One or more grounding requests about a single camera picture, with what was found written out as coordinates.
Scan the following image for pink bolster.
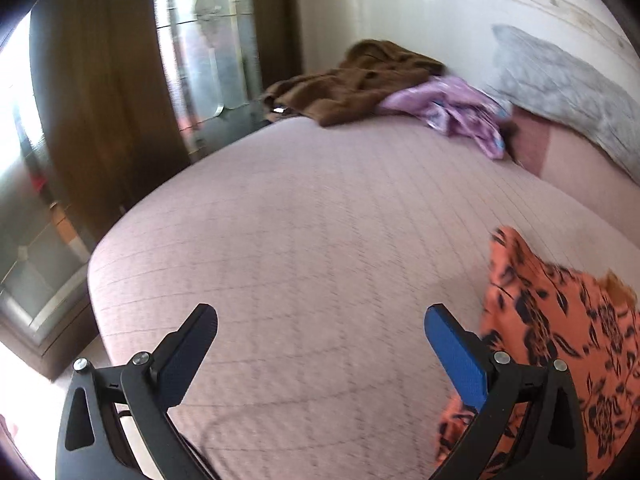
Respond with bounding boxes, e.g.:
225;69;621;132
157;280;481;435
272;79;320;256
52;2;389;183
510;107;640;241

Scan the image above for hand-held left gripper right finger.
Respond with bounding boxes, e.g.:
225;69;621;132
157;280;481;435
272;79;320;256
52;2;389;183
424;303;587;480

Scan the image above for purple patterned cloth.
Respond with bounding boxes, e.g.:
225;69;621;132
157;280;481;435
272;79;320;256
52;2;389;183
377;75;513;161

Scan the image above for grey quilted pillow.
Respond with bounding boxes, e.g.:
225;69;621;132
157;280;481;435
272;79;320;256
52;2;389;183
487;24;640;186

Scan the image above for brown fleece cloth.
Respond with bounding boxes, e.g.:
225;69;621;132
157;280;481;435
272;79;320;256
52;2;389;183
262;39;446;128

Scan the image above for pink quilted bed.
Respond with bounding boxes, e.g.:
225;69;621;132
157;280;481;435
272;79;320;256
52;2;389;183
87;115;640;480

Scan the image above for orange floral shirt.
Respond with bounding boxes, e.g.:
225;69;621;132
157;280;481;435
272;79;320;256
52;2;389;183
434;226;640;480

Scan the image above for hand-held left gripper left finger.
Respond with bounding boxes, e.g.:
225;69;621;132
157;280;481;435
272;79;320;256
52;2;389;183
55;303;219;480

